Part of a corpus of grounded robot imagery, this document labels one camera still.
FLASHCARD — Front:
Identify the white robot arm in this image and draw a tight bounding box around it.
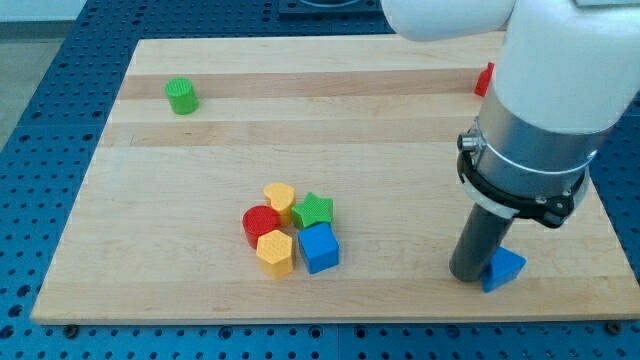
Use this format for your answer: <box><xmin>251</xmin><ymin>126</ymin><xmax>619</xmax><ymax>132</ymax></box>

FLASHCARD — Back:
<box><xmin>382</xmin><ymin>0</ymin><xmax>639</xmax><ymax>228</ymax></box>

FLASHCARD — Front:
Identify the yellow heart block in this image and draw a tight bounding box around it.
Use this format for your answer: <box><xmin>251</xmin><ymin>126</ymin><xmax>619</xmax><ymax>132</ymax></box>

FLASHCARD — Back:
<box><xmin>263</xmin><ymin>182</ymin><xmax>297</xmax><ymax>227</ymax></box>

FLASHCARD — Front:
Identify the green star block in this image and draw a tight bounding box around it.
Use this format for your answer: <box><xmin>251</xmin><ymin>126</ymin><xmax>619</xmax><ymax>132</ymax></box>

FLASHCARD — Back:
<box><xmin>292</xmin><ymin>192</ymin><xmax>334</xmax><ymax>230</ymax></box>

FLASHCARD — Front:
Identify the wooden board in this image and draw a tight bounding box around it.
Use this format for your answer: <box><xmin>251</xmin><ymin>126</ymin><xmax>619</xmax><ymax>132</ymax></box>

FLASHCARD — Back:
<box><xmin>31</xmin><ymin>32</ymin><xmax>639</xmax><ymax>325</ymax></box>

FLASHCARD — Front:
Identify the blue cube block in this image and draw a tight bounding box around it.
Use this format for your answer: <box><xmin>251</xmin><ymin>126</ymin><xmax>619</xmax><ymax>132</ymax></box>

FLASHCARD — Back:
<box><xmin>298</xmin><ymin>223</ymin><xmax>340</xmax><ymax>274</ymax></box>

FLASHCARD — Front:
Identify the red cylinder block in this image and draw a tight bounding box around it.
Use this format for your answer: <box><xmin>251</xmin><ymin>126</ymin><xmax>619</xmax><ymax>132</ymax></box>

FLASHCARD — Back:
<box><xmin>242</xmin><ymin>205</ymin><xmax>280</xmax><ymax>249</ymax></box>

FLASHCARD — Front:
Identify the yellow hexagon block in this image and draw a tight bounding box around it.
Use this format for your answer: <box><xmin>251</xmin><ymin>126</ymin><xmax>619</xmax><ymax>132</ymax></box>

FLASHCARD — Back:
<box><xmin>256</xmin><ymin>230</ymin><xmax>295</xmax><ymax>279</ymax></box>

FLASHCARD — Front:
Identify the green cylinder block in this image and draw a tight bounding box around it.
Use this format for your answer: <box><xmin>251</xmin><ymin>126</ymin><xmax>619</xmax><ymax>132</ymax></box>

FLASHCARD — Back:
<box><xmin>165</xmin><ymin>77</ymin><xmax>199</xmax><ymax>115</ymax></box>

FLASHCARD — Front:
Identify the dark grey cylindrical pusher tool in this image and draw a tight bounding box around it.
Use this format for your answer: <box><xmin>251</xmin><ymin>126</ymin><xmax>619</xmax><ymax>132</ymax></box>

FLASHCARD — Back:
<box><xmin>449</xmin><ymin>204</ymin><xmax>513</xmax><ymax>282</ymax></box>

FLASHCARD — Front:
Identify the red block at edge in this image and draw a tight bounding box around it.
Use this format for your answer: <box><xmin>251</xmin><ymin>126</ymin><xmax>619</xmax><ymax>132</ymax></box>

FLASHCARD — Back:
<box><xmin>474</xmin><ymin>62</ymin><xmax>495</xmax><ymax>97</ymax></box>

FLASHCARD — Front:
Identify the blue triangle block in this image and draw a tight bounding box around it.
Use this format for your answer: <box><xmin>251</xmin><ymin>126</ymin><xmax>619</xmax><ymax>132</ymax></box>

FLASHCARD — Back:
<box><xmin>481</xmin><ymin>247</ymin><xmax>527</xmax><ymax>293</ymax></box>

